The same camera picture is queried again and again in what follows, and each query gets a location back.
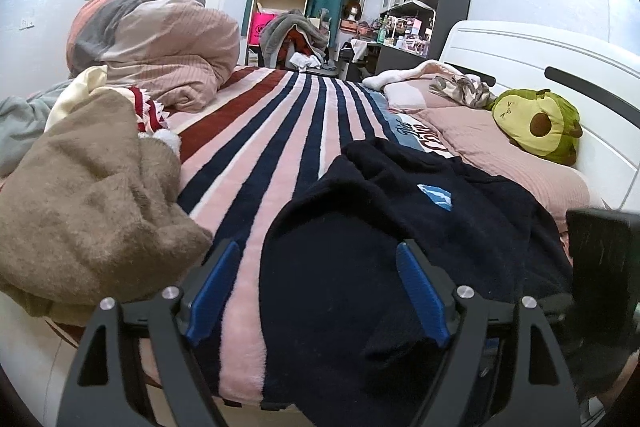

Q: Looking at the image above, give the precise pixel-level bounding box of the brown fuzzy garment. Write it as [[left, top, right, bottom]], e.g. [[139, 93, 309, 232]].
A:
[[0, 91, 214, 327]]

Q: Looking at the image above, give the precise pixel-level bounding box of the small pink pillow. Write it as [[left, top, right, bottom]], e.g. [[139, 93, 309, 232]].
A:
[[383, 79, 442, 114]]

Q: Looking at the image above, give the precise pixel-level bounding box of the pile of clothes on chair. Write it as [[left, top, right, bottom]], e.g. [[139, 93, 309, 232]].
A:
[[259, 9, 329, 71]]

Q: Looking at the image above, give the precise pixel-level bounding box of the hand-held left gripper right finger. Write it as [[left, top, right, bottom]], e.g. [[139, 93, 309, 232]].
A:
[[395, 241, 583, 427]]

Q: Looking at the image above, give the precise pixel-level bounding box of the red white knit garment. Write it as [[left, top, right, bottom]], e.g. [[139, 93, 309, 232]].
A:
[[127, 86, 182, 154]]

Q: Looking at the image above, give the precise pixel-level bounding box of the cream cloth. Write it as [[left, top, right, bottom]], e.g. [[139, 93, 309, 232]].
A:
[[44, 65, 115, 134]]

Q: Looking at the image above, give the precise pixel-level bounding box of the large pink pillow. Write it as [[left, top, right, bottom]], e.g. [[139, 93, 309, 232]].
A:
[[416, 107, 594, 230]]

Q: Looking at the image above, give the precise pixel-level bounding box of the white pink plush garment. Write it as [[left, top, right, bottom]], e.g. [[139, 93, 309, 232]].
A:
[[362, 59, 455, 91]]

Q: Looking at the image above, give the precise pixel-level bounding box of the grey patterned cloth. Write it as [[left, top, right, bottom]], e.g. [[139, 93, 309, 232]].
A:
[[429, 74, 499, 110]]

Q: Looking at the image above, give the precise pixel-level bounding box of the pink bag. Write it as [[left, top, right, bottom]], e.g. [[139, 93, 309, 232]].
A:
[[249, 10, 279, 48]]

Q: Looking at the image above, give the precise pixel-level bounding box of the navy fleece garment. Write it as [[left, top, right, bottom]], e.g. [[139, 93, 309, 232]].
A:
[[259, 138, 574, 427]]

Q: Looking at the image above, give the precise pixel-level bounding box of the white bed headboard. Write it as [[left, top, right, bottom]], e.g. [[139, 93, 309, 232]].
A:
[[439, 20, 640, 220]]

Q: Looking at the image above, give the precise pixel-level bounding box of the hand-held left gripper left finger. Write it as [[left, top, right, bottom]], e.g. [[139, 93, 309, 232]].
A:
[[56, 238, 242, 427]]

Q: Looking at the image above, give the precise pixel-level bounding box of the green avocado plush toy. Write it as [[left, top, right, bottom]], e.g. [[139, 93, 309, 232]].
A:
[[490, 89, 584, 166]]

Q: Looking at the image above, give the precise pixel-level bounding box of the rolled pink grey duvet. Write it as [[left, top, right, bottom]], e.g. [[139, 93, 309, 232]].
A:
[[66, 0, 242, 112]]

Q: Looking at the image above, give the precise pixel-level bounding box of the striped printed blanket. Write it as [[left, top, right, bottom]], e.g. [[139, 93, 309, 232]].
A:
[[137, 67, 473, 410]]

